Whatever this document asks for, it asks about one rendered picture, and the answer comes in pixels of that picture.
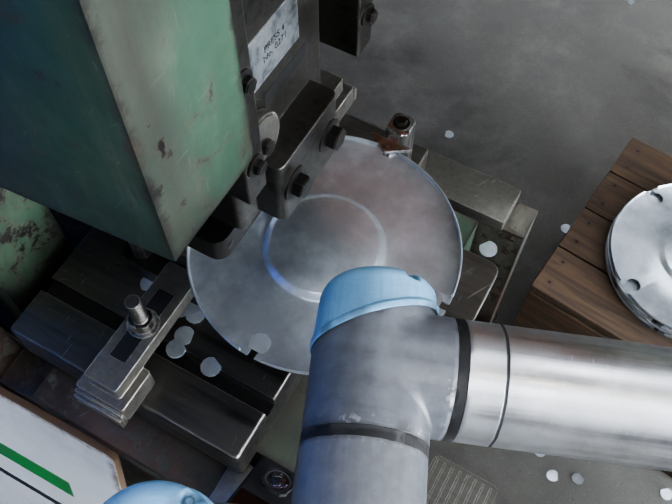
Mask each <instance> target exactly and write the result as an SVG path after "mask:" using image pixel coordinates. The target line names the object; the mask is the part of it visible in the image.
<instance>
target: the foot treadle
mask: <svg viewBox="0 0 672 504"><path fill-rule="evenodd" d="M496 495H497V489H496V487H495V486H494V485H493V484H491V483H489V482H487V481H486V480H484V479H482V478H480V477H478V476H477V475H475V474H473V473H471V472H469V471H468V470H466V469H464V468H462V467H460V466H459V465H457V464H455V463H453V462H451V461H450V460H448V459H446V458H444V457H442V456H436V457H435V458H434V459H433V460H432V462H431V464H430V466H429V468H428V477H427V500H426V504H492V503H493V501H494V499H495V497H496Z"/></svg>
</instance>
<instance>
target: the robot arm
mask: <svg viewBox="0 0 672 504"><path fill-rule="evenodd" d="M309 352H310V354H311V361H310V368H309V376H308V383H307V391H306V398H305V406H304V413H303V421H302V428H301V436H300V444H299V447H298V454H297V462H296V469H295V473H294V472H292V471H290V470H289V469H287V468H285V467H283V466H282V465H280V464H278V463H277V462H275V461H273V460H272V459H270V458H268V457H264V458H262V459H261V460H260V461H259V462H258V463H257V464H256V465H255V467H254V468H253V469H252V470H251V472H250V473H249V474H248V475H247V477H246V478H245V479H244V480H243V482H242V483H241V484H240V485H239V487H238V488H237V489H236V490H235V492H234V493H233V494H232V495H231V497H230V498H229V499H228V500H227V502H226V503H224V502H215V501H211V500H210V499H209V498H207V497H206V496H205V495H204V494H202V493H200V492H199V491H197V490H195V489H192V488H190V487H186V486H184V485H182V484H179V483H175V482H171V481H164V480H152V481H145V482H140V483H137V484H134V485H131V486H129V487H126V488H124V489H122V490H120V491H119V492H117V493H115V494H114V495H113V496H111V497H110V498H109V499H107V500H106V501H105V502H104V503H103V504H426V500H427V477H428V459H429V446H430V440H437V441H447V442H456V443H464V444H471V445H478V446H486V447H493V448H501V449H508V450H515V451H523V452H530V453H538V454H545V455H553V456H560V457H567V458H575V459H582V460H590V461H597V462H604V463H612V464H619V465H627V466H634V467H641V468H649V469H656V470H664V471H671V472H672V347H666V346H659V345H651V344H644V343H637V342H629V341H622V340H614V339H607V338H599V337H592V336H585V335H577V334H570V333H562V332H555V331H547V330H540V329H532V328H525V327H518V326H510V325H503V324H495V323H488V322H480V321H473V320H465V319H461V318H453V317H447V316H439V307H438V306H437V305H436V294H435V291H434V290H433V288H432V286H431V285H430V284H429V283H428V282H427V281H426V280H424V279H423V278H422V277H420V276H418V275H407V273H406V272H405V271H404V270H403V269H399V268H394V267H387V266H364V267H358V268H354V269H350V270H347V271H344V272H342V273H340V274H338V275H337V276H335V277H334V278H333V279H332V280H331V281H330V282H329V283H328V284H327V285H326V287H325V288H324V290H323V291H322V293H321V296H320V301H319V307H318V312H317V318H316V323H315V329H314V334H313V337H312V339H311V341H310V345H309Z"/></svg>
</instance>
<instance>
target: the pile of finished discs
mask: <svg viewBox="0 0 672 504"><path fill-rule="evenodd" d="M605 264H606V269H607V273H608V276H609V279H610V281H611V284H612V286H613V288H614V290H615V291H616V293H617V295H618V296H619V298H620V299H621V301H622V302H623V303H624V305H625V306H626V307H627V308H628V309H629V310H630V311H631V312H632V313H633V314H634V315H635V316H636V317H637V318H638V319H639V320H640V321H642V322H643V323H644V324H646V325H647V326H649V327H650V328H652V329H654V327H655V328H657V329H659V331H658V333H660V334H662V335H664V336H666V337H668V338H671V339H672V183H671V184H665V185H660V186H658V187H657V188H655V189H652V190H650V191H644V192H642V193H640V194H638V195H637V196H635V197H634V198H633V199H631V200H630V201H629V202H628V203H627V204H626V205H625V206H624V207H623V209H622V210H621V211H620V212H619V214H618V215H617V216H616V218H615V219H614V221H613V223H612V225H611V227H610V230H609V232H608V235H607V239H606V243H605Z"/></svg>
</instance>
